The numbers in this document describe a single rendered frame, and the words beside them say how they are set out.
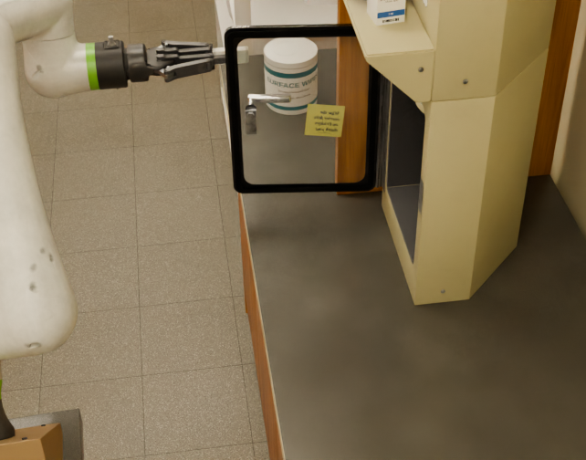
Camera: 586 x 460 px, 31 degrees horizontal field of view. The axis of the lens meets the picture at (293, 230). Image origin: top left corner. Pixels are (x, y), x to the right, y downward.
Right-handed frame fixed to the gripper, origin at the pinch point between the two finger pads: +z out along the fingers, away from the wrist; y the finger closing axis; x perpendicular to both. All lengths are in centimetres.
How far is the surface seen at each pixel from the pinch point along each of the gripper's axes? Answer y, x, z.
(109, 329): 60, 131, -40
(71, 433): -60, 37, -35
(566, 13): -1, -4, 68
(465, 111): -38, -7, 37
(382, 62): -38.1, -18.4, 22.1
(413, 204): -16.2, 29.4, 34.9
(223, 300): 68, 131, -3
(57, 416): -56, 37, -38
